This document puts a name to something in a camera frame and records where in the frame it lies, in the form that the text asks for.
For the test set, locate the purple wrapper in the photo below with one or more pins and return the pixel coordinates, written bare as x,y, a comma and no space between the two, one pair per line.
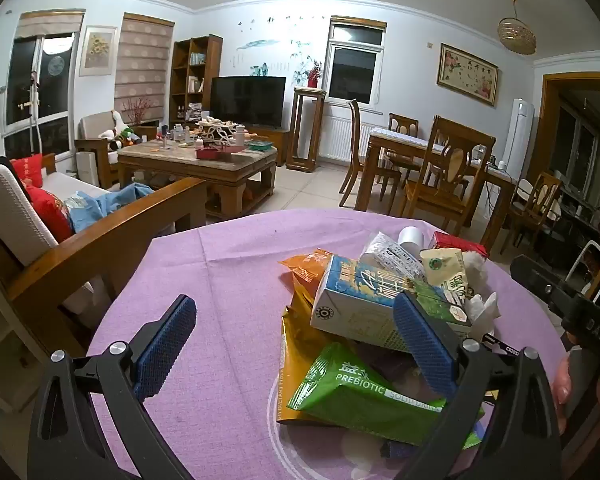
397,450

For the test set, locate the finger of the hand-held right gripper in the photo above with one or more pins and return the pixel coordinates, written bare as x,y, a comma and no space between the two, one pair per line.
535,276

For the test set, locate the white plastic chair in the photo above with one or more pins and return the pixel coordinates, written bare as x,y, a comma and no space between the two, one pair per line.
582,260

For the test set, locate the blue cloth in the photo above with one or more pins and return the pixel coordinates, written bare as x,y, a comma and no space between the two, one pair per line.
105,207

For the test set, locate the white standing air conditioner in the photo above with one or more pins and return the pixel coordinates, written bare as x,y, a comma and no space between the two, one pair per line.
520,130

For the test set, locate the wooden bookshelf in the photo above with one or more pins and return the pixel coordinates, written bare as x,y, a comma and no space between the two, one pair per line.
180,80

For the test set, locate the wooden armchair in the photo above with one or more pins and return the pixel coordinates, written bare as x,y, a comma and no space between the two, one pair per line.
95,130

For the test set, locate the red branch decoration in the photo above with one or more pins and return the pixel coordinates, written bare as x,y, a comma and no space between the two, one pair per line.
139,110

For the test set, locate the gold foil pouch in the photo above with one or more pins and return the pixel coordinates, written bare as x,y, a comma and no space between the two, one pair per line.
295,355

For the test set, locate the white box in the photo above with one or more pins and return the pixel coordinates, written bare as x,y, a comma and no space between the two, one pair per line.
87,167

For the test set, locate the red cushion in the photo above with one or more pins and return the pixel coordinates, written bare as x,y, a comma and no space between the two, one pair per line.
27,170
50,212

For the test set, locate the red cardboard box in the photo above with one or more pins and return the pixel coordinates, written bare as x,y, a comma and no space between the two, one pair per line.
460,242

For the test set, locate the red vase with flowers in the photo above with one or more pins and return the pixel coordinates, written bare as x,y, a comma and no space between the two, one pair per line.
312,80

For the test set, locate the green tray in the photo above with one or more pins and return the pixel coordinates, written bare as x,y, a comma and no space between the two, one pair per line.
259,146

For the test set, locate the white radiator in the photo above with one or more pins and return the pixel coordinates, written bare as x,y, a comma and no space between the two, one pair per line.
337,137

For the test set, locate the orange snack packet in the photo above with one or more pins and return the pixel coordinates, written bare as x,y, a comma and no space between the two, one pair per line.
305,272

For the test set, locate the beige roller blind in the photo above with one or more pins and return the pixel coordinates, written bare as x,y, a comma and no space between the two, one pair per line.
142,60

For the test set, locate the white framed window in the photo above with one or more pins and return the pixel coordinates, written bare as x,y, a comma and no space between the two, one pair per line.
352,72

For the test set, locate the wooden sofa with white cushion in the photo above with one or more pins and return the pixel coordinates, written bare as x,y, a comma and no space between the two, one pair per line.
130,230

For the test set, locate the purple tablecloth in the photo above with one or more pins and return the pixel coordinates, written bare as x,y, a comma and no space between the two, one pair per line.
220,285

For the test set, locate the wooden coffee table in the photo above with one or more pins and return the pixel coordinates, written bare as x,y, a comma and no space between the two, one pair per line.
230,165

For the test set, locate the crumpled white tissue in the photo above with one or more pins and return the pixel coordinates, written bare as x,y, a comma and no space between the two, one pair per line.
480,305

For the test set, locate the red tray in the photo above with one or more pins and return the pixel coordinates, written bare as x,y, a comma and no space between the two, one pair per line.
215,154

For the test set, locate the blue green milk carton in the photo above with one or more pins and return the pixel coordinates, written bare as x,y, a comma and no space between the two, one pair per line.
355,300

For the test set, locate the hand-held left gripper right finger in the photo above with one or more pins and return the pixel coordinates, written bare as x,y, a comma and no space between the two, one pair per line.
425,345

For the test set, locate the white goose plush toy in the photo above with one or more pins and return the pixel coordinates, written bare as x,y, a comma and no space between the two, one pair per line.
116,122

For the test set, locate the yellow green small carton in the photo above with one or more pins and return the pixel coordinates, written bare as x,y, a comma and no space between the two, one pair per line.
445,265

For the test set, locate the wooden dining table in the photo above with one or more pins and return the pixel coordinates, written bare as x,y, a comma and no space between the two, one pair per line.
405,140

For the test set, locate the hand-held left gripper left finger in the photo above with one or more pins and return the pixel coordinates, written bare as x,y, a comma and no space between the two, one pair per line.
165,345

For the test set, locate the white side table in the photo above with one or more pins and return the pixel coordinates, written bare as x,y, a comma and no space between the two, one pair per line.
0,360

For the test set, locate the black white strip packet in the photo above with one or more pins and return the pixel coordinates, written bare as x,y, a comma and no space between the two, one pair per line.
502,346

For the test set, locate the tall wooden plant stand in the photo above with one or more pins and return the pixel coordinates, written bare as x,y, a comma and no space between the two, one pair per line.
300,130

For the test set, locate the black television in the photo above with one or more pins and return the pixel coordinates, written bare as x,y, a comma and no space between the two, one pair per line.
247,102

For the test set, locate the white printed blister pack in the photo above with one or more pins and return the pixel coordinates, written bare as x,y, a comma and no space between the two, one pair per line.
390,255

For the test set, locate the carved wooden basket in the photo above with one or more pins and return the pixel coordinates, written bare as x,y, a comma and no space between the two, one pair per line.
220,130

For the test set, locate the green drink powder pouch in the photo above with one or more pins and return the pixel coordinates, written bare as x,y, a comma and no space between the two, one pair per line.
345,385

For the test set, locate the person's right hand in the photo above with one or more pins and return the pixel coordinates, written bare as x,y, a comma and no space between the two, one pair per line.
561,390

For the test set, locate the gold ceiling lamp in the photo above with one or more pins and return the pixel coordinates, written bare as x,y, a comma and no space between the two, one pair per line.
516,35

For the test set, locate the white tape roll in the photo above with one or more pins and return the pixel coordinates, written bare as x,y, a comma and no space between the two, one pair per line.
410,236

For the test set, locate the wooden television cabinet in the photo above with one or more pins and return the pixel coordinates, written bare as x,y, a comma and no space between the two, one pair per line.
280,142

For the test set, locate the wooden dining chair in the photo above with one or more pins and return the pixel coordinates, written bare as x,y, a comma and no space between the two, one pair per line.
530,210
450,195
404,122
355,160

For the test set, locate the framed floral picture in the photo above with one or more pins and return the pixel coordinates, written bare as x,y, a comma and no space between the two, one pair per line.
467,72

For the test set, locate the sunflower painting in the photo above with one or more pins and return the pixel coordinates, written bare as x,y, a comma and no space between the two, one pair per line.
97,50

